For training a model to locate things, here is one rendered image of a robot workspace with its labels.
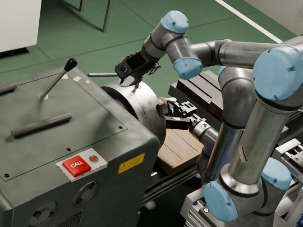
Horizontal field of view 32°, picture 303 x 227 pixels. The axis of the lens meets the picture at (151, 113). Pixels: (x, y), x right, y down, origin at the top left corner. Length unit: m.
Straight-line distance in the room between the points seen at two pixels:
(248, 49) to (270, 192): 0.40
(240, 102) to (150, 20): 3.40
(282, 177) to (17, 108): 0.83
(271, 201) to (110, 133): 0.53
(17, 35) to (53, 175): 2.64
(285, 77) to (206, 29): 4.06
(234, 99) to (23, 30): 2.55
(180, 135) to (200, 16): 3.21
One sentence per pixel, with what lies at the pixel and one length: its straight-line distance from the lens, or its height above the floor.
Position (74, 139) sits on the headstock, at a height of 1.25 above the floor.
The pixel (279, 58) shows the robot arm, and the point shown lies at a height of 1.79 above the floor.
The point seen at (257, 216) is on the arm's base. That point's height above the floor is 1.24.
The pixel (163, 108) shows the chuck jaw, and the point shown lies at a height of 1.18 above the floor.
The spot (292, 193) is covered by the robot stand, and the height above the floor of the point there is 1.07.
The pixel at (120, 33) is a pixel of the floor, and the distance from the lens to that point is 4.73.
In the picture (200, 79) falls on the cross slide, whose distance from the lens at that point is 2.57.
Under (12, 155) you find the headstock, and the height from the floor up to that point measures 1.26.
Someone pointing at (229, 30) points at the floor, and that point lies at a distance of 5.33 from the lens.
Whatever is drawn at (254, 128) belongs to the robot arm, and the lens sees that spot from 1.29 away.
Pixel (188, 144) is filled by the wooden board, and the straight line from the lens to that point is 2.29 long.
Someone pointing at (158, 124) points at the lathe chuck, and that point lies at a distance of 1.89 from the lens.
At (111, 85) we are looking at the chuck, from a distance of 1.91.
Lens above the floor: 2.32
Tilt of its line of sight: 37 degrees down
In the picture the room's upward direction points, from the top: 17 degrees clockwise
